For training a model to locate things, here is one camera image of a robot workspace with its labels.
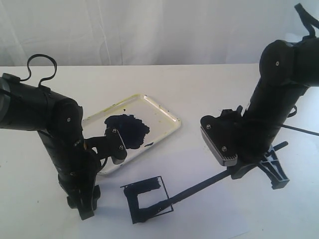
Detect white paint tray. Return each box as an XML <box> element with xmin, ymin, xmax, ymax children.
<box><xmin>82</xmin><ymin>94</ymin><xmax>181</xmax><ymax>175</ymax></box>

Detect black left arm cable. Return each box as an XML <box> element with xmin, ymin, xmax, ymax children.
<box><xmin>19</xmin><ymin>53</ymin><xmax>58</xmax><ymax>88</ymax></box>

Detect white paper with square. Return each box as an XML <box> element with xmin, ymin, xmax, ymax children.
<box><xmin>78</xmin><ymin>148</ymin><xmax>248</xmax><ymax>239</ymax></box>

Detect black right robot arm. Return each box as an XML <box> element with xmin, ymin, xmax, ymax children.
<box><xmin>230</xmin><ymin>37</ymin><xmax>319</xmax><ymax>189</ymax></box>

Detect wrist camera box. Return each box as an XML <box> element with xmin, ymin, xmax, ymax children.
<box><xmin>85</xmin><ymin>128</ymin><xmax>128</xmax><ymax>165</ymax></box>
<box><xmin>200</xmin><ymin>106</ymin><xmax>243</xmax><ymax>167</ymax></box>

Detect white backdrop curtain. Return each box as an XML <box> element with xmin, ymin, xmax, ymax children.
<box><xmin>0</xmin><ymin>0</ymin><xmax>308</xmax><ymax>66</ymax></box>

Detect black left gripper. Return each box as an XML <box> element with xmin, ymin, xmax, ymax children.
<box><xmin>57</xmin><ymin>149</ymin><xmax>101</xmax><ymax>220</ymax></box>

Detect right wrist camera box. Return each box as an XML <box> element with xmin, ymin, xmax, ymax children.
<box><xmin>200</xmin><ymin>106</ymin><xmax>243</xmax><ymax>167</ymax></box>

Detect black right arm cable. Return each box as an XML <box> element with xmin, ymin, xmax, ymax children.
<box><xmin>294</xmin><ymin>2</ymin><xmax>319</xmax><ymax>38</ymax></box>

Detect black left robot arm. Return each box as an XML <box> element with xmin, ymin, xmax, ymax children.
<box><xmin>0</xmin><ymin>73</ymin><xmax>100</xmax><ymax>220</ymax></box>

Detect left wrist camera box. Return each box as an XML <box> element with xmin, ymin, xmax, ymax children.
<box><xmin>85</xmin><ymin>128</ymin><xmax>128</xmax><ymax>165</ymax></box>

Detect black paintbrush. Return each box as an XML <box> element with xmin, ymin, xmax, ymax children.
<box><xmin>146</xmin><ymin>170</ymin><xmax>230</xmax><ymax>216</ymax></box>

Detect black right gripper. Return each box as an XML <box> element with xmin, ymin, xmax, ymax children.
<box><xmin>230</xmin><ymin>120</ymin><xmax>289</xmax><ymax>189</ymax></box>

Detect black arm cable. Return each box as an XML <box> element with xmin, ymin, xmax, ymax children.
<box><xmin>19</xmin><ymin>53</ymin><xmax>58</xmax><ymax>88</ymax></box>
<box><xmin>294</xmin><ymin>2</ymin><xmax>319</xmax><ymax>38</ymax></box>

